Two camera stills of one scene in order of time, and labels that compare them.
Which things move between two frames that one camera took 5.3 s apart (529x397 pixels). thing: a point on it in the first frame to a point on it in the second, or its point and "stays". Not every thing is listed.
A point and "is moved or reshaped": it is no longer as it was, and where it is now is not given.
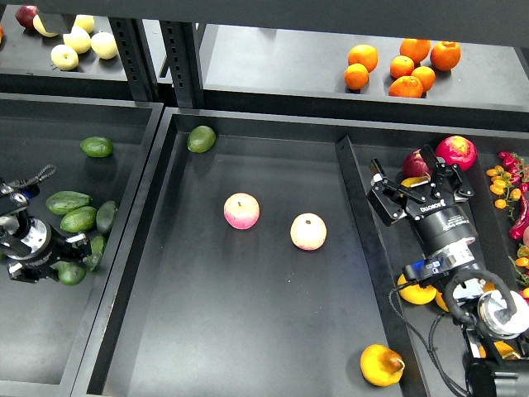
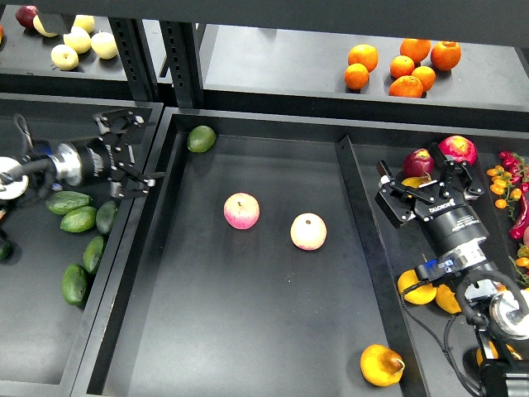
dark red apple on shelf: [25, 15] stays
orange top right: [445, 55] stays
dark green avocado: [69, 273] is moved or reshaped
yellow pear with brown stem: [381, 365] stays
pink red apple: [241, 210] stays
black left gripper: [48, 248] to [106, 157]
